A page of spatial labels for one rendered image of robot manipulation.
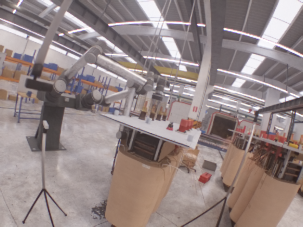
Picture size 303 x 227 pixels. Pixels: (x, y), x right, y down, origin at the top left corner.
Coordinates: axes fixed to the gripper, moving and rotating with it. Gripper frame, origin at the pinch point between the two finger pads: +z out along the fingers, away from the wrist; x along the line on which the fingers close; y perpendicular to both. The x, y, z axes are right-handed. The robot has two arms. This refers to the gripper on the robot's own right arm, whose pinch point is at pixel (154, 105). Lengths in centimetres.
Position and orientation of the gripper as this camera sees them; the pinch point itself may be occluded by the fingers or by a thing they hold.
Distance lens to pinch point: 177.6
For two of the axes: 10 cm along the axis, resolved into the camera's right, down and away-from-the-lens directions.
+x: 8.2, 2.6, -5.2
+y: -5.1, -1.1, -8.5
